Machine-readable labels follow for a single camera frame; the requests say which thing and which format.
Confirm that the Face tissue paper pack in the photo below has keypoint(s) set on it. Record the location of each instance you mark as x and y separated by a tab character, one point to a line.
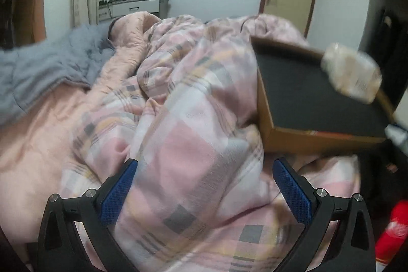
352	73

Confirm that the pink plaid quilt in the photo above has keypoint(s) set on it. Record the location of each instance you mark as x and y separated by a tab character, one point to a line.
179	96

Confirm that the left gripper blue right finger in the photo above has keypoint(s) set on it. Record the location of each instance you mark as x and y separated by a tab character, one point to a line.
352	247

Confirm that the shallow cardboard tray black liner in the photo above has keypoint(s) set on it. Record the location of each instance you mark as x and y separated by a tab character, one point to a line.
300	112

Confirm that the grey white desk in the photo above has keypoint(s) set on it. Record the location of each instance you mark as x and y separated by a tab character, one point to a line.
159	8

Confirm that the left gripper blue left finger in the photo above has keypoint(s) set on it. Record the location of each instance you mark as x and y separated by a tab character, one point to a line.
60	247

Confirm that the red snack package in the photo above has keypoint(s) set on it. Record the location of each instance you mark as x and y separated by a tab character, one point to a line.
393	237

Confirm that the wardrobe with open shelf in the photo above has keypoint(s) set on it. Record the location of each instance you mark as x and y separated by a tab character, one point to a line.
385	40

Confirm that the grey blanket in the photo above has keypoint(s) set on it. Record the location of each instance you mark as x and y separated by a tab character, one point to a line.
29	73

